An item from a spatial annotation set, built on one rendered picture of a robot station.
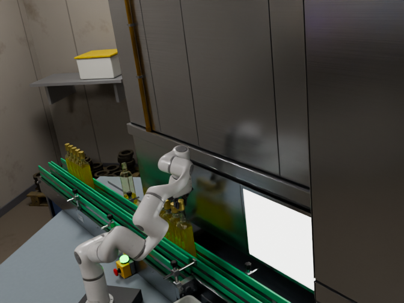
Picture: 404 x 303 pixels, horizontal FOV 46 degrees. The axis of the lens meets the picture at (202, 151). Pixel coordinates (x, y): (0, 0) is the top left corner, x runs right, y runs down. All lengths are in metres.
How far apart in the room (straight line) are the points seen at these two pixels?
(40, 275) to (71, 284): 0.22
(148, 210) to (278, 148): 0.53
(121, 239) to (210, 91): 0.68
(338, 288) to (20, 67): 4.84
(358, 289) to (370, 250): 0.12
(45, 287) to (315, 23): 2.01
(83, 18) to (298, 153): 4.07
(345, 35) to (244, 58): 0.84
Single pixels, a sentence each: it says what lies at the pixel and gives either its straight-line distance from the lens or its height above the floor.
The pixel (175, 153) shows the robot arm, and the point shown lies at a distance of 1.96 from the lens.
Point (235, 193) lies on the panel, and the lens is 1.98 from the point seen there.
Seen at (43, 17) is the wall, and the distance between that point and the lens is 5.71.
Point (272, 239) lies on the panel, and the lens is 1.93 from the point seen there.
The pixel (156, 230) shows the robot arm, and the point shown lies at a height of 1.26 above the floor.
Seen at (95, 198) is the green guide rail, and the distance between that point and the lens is 2.94.
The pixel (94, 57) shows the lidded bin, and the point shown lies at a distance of 4.84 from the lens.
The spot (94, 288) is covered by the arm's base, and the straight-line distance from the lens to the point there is 2.18.
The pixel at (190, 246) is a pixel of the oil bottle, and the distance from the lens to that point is 2.23.
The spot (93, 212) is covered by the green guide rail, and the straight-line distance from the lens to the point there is 2.83.
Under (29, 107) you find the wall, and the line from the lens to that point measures 5.70.
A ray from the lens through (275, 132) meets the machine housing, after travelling 1.72.
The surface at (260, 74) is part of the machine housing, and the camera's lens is 1.70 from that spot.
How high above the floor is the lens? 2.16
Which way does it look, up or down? 21 degrees down
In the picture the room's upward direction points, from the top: 7 degrees counter-clockwise
